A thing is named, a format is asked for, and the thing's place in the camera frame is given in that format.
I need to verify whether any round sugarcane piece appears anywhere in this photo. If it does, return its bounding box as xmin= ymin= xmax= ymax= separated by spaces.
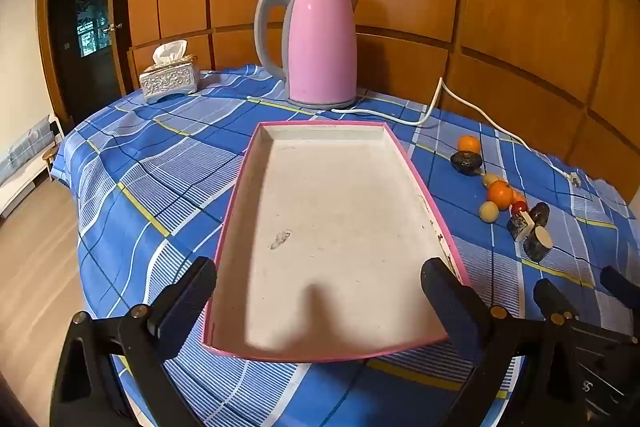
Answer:
xmin=523 ymin=227 xmax=554 ymax=264

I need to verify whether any dark door with window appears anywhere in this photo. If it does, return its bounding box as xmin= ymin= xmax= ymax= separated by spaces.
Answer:
xmin=47 ymin=0 xmax=123 ymax=122

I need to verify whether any white tissue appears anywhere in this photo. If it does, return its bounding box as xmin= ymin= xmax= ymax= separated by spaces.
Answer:
xmin=152 ymin=40 xmax=188 ymax=66

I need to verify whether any small wooden stool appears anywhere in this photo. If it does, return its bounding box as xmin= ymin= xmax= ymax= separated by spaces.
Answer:
xmin=42 ymin=148 xmax=61 ymax=182

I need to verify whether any pink electric kettle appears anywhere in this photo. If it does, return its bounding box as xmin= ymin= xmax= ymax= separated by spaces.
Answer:
xmin=254 ymin=0 xmax=360 ymax=106

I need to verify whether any grey kettle base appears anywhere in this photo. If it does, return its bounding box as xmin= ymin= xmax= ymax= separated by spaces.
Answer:
xmin=286 ymin=96 xmax=359 ymax=111

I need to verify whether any white power cord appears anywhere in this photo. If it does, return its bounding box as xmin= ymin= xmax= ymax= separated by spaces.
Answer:
xmin=331 ymin=77 xmax=582 ymax=190

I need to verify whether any silver ornate tissue box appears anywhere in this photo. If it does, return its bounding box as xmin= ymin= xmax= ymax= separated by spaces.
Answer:
xmin=139 ymin=54 xmax=201 ymax=102

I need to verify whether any small dark water chestnut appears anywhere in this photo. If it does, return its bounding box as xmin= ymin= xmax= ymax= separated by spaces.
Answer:
xmin=529 ymin=202 xmax=551 ymax=227

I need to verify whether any pink cardboard tray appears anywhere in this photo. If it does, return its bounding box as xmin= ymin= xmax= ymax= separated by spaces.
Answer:
xmin=201 ymin=121 xmax=470 ymax=364

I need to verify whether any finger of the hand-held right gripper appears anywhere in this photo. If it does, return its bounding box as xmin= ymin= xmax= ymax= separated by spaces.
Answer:
xmin=533 ymin=278 xmax=579 ymax=323
xmin=600 ymin=265 xmax=640 ymax=308

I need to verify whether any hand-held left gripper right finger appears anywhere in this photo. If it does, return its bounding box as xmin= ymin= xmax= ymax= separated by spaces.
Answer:
xmin=420 ymin=257 xmax=577 ymax=427

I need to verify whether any blue plaid tablecloth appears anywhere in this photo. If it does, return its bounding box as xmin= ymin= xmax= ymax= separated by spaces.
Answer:
xmin=50 ymin=63 xmax=637 ymax=427

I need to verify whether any white bench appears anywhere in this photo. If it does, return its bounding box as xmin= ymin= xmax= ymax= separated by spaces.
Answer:
xmin=0 ymin=114 xmax=63 ymax=218

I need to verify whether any large orange mandarin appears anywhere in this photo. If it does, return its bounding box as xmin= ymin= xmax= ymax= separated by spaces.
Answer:
xmin=487 ymin=181 xmax=514 ymax=206

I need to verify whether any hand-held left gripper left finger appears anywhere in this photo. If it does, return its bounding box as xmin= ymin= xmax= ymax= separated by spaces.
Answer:
xmin=49 ymin=256 xmax=218 ymax=427

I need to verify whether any angular sugarcane piece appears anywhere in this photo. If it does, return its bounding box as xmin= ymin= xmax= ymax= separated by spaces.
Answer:
xmin=506 ymin=212 xmax=535 ymax=242

